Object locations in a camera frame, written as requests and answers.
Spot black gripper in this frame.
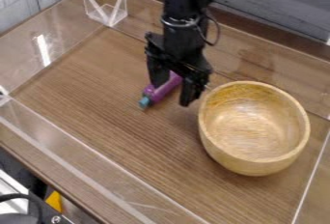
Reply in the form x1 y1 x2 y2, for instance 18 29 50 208
145 16 212 107

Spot purple toy eggplant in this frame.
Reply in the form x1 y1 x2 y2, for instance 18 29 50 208
137 71 181 109

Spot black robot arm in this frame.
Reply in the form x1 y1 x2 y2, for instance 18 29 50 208
144 0 220 107

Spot brown wooden bowl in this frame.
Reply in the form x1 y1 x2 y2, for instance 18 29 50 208
198 81 311 177

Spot yellow black device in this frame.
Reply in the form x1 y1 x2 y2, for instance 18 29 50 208
23 187 88 224

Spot clear acrylic tray wall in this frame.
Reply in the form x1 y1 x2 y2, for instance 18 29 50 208
0 0 330 224

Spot black cable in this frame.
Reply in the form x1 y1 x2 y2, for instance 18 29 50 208
0 193 46 224

